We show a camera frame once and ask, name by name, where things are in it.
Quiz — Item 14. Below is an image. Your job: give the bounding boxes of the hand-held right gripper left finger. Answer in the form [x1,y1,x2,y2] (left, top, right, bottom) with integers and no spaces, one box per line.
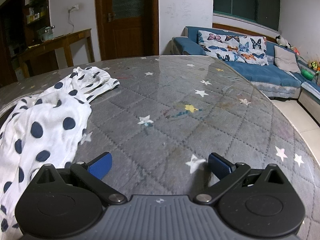
[32,152,127,207]

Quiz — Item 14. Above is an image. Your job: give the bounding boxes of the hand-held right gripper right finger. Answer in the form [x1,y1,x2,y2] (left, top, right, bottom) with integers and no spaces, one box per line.
[194,152,288,205]

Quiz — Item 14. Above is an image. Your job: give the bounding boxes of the white polka dot pants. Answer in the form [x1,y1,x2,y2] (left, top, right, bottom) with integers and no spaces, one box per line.
[0,66,120,237]

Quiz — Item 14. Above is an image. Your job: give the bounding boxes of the blue sofa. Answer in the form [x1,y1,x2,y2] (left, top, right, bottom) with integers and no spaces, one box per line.
[171,26,320,125]

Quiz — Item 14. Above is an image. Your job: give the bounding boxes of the butterfly print pillow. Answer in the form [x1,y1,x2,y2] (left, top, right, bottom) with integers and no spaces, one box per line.
[197,30,268,66]

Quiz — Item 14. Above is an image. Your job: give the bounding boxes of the grey pillow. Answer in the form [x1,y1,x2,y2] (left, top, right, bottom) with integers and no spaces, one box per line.
[274,45,302,74]

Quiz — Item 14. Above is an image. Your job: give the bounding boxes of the green toy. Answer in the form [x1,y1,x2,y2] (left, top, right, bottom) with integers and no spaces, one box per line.
[301,69,314,81]

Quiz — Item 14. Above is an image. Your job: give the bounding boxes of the wooden side table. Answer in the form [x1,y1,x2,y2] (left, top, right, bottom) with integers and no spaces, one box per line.
[17,29,95,79]

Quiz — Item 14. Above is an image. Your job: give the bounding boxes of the brown wooden door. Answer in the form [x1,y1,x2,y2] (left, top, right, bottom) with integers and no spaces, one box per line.
[94,0,160,61]

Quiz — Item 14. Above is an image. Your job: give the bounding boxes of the yellow and green toys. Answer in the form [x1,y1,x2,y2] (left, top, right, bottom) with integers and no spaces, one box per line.
[307,60,320,72]

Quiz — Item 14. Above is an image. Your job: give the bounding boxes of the black and white plush toy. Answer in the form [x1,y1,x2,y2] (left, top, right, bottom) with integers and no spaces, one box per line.
[275,35,292,49]

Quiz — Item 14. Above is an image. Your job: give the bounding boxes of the green framed window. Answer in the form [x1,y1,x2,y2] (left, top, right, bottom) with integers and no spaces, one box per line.
[213,0,282,32]

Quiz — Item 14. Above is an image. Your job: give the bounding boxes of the dark wooden cabinet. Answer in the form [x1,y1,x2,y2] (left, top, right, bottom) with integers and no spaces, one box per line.
[0,0,50,85]

